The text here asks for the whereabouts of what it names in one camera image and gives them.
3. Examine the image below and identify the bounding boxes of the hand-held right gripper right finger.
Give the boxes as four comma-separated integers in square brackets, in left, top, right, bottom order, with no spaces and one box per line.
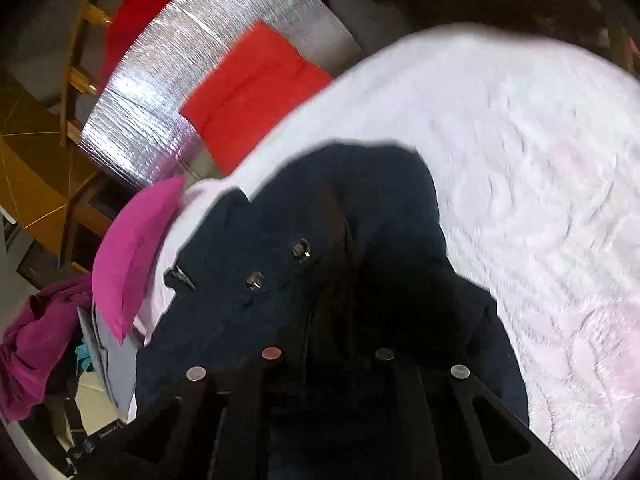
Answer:
[362,347,576,480]

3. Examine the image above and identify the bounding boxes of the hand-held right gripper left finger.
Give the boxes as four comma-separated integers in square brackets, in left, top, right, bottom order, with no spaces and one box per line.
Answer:
[92,346,311,480]

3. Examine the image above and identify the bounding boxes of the navy blue garment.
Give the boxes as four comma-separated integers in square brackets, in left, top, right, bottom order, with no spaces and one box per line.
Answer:
[135,142,531,480]

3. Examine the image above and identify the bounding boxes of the grey folded cloth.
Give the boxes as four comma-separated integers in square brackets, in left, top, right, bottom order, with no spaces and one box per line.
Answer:
[77,305,146,411]

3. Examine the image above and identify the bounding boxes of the teal cloth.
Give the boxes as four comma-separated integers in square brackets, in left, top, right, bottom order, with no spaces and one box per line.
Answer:
[75,342,97,373]

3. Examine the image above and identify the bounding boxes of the magenta folded cloth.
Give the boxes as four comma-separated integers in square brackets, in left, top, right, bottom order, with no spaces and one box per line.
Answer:
[91,175,187,346]

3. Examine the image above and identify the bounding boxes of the purple crumpled garment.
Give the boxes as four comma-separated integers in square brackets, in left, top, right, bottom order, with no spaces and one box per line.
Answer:
[0,277,96,423]

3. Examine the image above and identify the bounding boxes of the white pink bedspread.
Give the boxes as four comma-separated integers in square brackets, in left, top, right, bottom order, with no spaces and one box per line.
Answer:
[132,22,640,480]

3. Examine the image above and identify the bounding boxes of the red folded cloth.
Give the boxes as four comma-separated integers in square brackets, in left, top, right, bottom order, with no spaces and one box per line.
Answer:
[179,20,335,173]

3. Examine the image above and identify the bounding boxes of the silver foil mat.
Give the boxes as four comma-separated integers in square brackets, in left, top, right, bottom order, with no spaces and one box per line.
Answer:
[80,0,363,193]

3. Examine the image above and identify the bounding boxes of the wooden chair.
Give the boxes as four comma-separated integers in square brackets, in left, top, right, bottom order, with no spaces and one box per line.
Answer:
[59,0,146,276]

